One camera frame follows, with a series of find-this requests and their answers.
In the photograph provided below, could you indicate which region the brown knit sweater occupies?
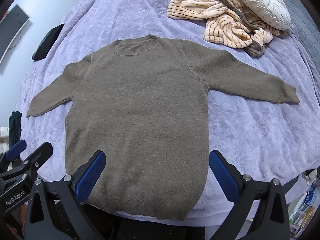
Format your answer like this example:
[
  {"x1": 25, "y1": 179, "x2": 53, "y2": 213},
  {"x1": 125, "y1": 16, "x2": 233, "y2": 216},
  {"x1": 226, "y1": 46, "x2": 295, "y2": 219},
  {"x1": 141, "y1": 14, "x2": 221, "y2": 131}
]
[{"x1": 27, "y1": 35, "x2": 299, "y2": 220}]

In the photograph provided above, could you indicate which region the dark green hanging cloth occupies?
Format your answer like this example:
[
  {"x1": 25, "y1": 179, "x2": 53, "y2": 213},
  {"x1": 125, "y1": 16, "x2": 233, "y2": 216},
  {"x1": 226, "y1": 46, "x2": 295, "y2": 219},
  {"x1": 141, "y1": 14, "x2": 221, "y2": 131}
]
[{"x1": 9, "y1": 111, "x2": 22, "y2": 149}]

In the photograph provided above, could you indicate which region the lavender embossed bed blanket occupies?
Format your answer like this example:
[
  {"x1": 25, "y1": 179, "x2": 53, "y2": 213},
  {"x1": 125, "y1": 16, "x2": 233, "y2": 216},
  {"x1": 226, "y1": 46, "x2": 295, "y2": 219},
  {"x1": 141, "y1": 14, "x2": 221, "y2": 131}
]
[{"x1": 17, "y1": 0, "x2": 319, "y2": 183}]

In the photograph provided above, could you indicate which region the black phone on bed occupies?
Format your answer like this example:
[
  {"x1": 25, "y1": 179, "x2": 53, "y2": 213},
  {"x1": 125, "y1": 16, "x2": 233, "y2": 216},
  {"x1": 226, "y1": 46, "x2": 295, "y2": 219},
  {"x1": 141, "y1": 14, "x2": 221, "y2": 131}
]
[{"x1": 31, "y1": 23, "x2": 65, "y2": 61}]

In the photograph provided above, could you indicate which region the peach striped fleece garment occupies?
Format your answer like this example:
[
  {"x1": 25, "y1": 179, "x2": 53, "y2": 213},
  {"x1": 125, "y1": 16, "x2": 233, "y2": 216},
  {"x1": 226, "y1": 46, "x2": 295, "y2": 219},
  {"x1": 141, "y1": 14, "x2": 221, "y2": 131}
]
[{"x1": 167, "y1": 0, "x2": 287, "y2": 57}]

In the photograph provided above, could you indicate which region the grey quilted bedspread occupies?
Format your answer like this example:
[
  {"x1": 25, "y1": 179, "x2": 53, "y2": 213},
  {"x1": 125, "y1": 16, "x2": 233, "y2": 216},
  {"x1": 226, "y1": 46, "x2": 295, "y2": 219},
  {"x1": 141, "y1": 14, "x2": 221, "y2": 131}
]
[{"x1": 283, "y1": 0, "x2": 319, "y2": 73}]

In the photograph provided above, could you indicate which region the cream pleated round pillow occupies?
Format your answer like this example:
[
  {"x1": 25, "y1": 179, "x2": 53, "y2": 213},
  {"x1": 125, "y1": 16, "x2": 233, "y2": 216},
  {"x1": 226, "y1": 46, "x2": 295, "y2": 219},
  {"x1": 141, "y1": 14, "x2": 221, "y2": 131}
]
[{"x1": 242, "y1": 0, "x2": 291, "y2": 31}]

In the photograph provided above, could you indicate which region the wall mounted monitor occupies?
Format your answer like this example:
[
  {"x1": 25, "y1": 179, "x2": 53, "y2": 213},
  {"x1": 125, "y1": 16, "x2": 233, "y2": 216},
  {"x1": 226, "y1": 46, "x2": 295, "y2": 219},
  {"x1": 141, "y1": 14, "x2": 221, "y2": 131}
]
[{"x1": 0, "y1": 4, "x2": 30, "y2": 62}]

